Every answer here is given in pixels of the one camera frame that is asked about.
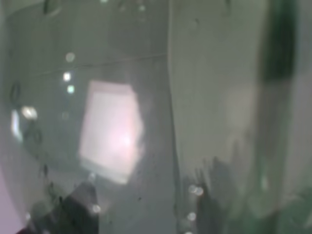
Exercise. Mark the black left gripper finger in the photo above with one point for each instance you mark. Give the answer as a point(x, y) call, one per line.
point(73, 214)

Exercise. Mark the green transparent plastic bottle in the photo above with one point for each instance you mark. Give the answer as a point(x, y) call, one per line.
point(187, 116)

